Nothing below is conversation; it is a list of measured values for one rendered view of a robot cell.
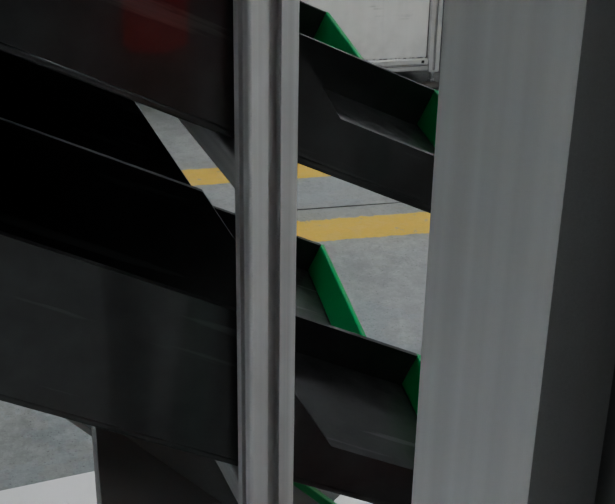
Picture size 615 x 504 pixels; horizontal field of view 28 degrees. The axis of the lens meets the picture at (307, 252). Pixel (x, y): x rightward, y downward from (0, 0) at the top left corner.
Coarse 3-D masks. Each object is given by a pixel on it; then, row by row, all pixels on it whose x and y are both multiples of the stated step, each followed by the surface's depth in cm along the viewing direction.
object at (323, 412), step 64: (0, 128) 61; (0, 192) 62; (64, 192) 63; (128, 192) 64; (192, 192) 64; (0, 256) 50; (64, 256) 51; (128, 256) 65; (192, 256) 66; (0, 320) 52; (64, 320) 52; (128, 320) 53; (192, 320) 53; (0, 384) 53; (64, 384) 53; (128, 384) 54; (192, 384) 55; (320, 384) 68; (384, 384) 72; (192, 448) 56; (320, 448) 58; (384, 448) 65
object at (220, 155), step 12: (180, 120) 57; (192, 132) 56; (204, 132) 54; (216, 132) 53; (204, 144) 54; (216, 144) 52; (228, 144) 51; (216, 156) 53; (228, 156) 51; (228, 168) 51; (228, 180) 52; (228, 468) 59; (228, 480) 59
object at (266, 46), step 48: (240, 0) 46; (288, 0) 45; (240, 48) 46; (288, 48) 46; (240, 96) 47; (288, 96) 46; (240, 144) 48; (288, 144) 47; (240, 192) 49; (288, 192) 48; (240, 240) 50; (288, 240) 49; (240, 288) 51; (288, 288) 50; (240, 336) 52; (288, 336) 51; (240, 384) 53; (288, 384) 52; (240, 432) 54; (288, 432) 53; (240, 480) 55; (288, 480) 54
